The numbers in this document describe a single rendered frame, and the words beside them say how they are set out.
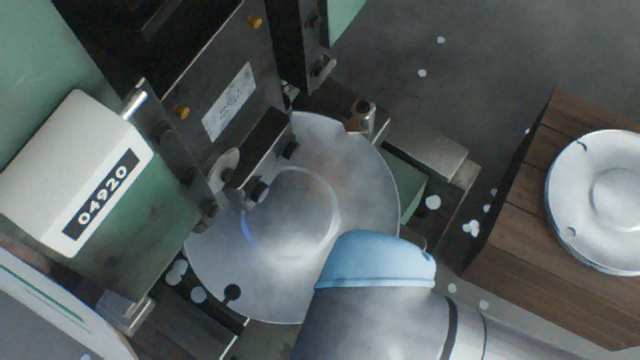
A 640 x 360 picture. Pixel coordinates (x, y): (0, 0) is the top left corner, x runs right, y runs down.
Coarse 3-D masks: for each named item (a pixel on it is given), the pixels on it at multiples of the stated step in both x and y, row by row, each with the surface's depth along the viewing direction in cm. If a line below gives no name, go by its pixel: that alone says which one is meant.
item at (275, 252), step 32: (320, 128) 91; (320, 160) 90; (352, 160) 90; (288, 192) 88; (320, 192) 88; (352, 192) 88; (384, 192) 88; (224, 224) 88; (256, 224) 87; (288, 224) 87; (320, 224) 86; (352, 224) 87; (384, 224) 87; (192, 256) 86; (224, 256) 86; (256, 256) 86; (288, 256) 85; (320, 256) 86; (224, 288) 85; (256, 288) 85; (288, 288) 84; (288, 320) 83
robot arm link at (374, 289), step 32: (352, 256) 44; (384, 256) 43; (416, 256) 44; (320, 288) 44; (352, 288) 43; (384, 288) 42; (416, 288) 43; (320, 320) 43; (352, 320) 42; (384, 320) 42; (416, 320) 43; (448, 320) 44; (480, 320) 45; (320, 352) 42; (352, 352) 41; (384, 352) 42; (416, 352) 42; (448, 352) 43; (480, 352) 43; (512, 352) 44; (544, 352) 46; (576, 352) 49
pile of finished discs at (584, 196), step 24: (576, 144) 132; (600, 144) 132; (624, 144) 131; (552, 168) 130; (576, 168) 130; (600, 168) 130; (624, 168) 130; (552, 192) 129; (576, 192) 129; (600, 192) 128; (624, 192) 127; (552, 216) 127; (576, 216) 127; (600, 216) 126; (624, 216) 126; (576, 240) 125; (600, 240) 125; (624, 240) 125; (600, 264) 123; (624, 264) 123
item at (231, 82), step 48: (144, 0) 52; (192, 0) 53; (240, 0) 53; (144, 48) 52; (192, 48) 52; (240, 48) 58; (192, 96) 55; (240, 96) 63; (192, 144) 60; (240, 144) 70; (288, 144) 73; (240, 192) 70
